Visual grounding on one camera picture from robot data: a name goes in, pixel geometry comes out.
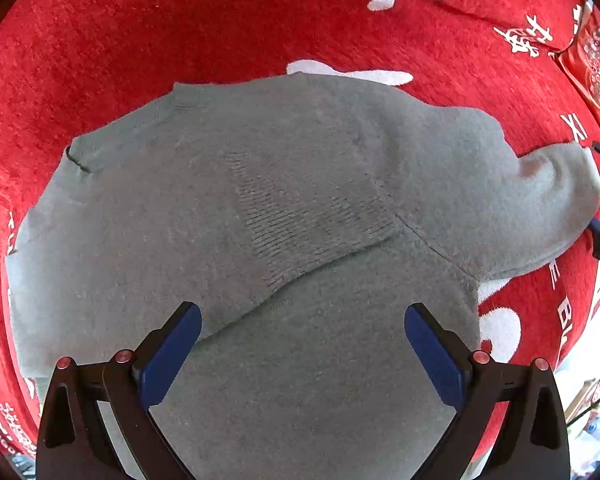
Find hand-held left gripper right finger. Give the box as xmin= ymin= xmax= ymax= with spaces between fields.
xmin=404 ymin=302 xmax=571 ymax=480

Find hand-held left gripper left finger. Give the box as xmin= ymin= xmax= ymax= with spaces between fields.
xmin=36 ymin=301 xmax=202 ymax=480

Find grey knit sweater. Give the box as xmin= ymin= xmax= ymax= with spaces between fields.
xmin=5 ymin=72 xmax=600 ymax=480

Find red printed blanket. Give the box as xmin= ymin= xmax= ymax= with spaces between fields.
xmin=0 ymin=0 xmax=600 ymax=461

